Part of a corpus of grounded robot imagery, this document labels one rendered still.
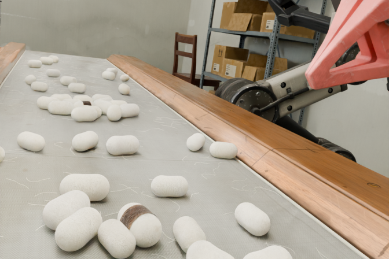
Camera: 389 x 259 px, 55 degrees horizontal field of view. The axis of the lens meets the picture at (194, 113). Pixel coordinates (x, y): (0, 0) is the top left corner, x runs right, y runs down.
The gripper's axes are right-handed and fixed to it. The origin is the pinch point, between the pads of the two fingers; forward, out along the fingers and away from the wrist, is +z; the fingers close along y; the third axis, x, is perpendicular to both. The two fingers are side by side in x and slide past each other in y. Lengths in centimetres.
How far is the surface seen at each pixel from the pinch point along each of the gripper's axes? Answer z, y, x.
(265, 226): 9.8, 2.5, 6.3
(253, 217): 10.1, 1.8, 5.5
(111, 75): 11, -73, 7
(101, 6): -36, -481, 14
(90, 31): -8, -480, 32
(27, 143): 23.2, -16.0, -4.1
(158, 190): 14.9, -4.6, 2.6
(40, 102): 22.8, -35.3, -3.5
